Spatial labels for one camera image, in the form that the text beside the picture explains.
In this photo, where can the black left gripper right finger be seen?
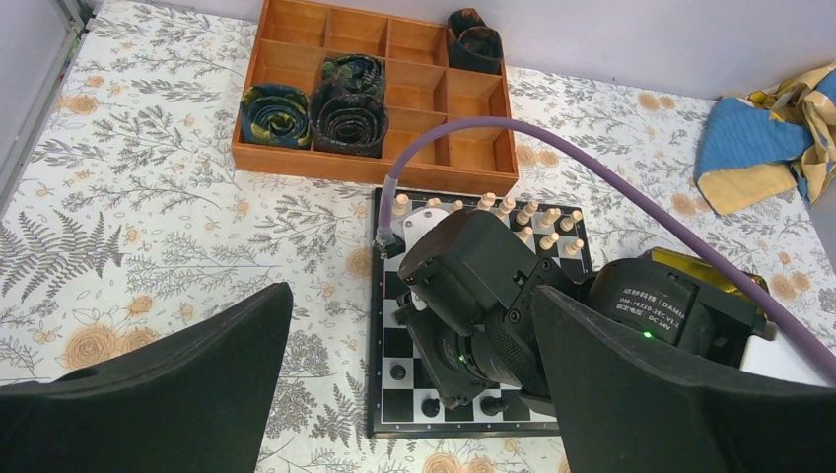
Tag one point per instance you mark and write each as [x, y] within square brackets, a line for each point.
[626, 403]

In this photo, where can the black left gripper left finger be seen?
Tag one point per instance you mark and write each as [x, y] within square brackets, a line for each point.
[194, 401]

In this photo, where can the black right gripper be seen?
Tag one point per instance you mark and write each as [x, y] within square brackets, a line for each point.
[470, 312]

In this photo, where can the black chess pawn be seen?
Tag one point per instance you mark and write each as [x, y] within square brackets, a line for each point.
[492, 406]
[398, 372]
[431, 407]

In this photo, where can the gold tin of black pieces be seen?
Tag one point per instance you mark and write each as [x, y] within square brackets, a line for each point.
[712, 271]

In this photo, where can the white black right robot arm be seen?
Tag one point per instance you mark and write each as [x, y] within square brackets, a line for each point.
[661, 302]

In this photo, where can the black silver chess board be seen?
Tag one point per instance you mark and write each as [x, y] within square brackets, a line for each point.
[394, 407]

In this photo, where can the floral table mat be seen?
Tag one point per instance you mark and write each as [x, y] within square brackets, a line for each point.
[130, 223]

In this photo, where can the black coil middle compartment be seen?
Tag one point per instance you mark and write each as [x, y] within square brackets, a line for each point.
[348, 124]

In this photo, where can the black coil compartment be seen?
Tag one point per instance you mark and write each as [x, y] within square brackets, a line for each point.
[472, 45]
[348, 124]

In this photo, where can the black coil top compartment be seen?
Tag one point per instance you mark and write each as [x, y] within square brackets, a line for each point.
[472, 45]

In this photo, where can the orange compartment tray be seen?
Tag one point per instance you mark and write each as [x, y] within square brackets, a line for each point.
[422, 92]

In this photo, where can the black green coil left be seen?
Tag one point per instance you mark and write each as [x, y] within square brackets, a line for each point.
[275, 115]

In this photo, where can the blue yellow cloth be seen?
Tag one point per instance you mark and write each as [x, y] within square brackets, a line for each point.
[768, 142]

